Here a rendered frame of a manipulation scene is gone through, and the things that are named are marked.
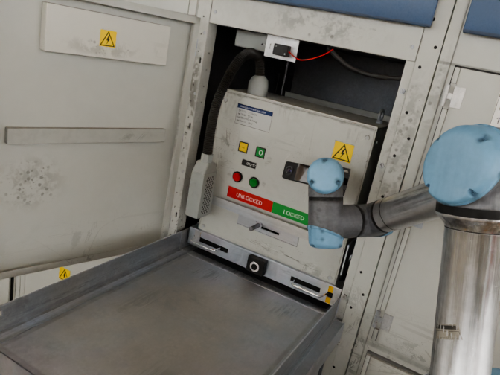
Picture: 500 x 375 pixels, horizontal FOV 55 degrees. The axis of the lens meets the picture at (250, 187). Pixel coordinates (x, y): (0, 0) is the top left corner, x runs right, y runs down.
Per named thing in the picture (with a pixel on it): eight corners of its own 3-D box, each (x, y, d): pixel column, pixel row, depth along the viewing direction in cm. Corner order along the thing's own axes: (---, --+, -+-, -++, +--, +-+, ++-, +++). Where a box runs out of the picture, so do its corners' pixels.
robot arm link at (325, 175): (305, 196, 99) (306, 155, 99) (309, 196, 110) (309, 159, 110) (344, 197, 98) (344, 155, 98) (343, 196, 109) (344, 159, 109)
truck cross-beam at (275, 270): (336, 307, 138) (341, 289, 137) (187, 242, 161) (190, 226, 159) (342, 301, 143) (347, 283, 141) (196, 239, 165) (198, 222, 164)
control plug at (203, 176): (196, 219, 145) (206, 164, 140) (184, 214, 147) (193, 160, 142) (210, 214, 152) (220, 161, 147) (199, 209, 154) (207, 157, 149)
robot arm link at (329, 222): (363, 248, 104) (363, 197, 104) (321, 250, 99) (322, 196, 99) (339, 244, 111) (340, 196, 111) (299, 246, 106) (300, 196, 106)
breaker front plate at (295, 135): (331, 290, 138) (375, 129, 125) (196, 233, 159) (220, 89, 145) (332, 289, 140) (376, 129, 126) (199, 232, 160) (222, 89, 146)
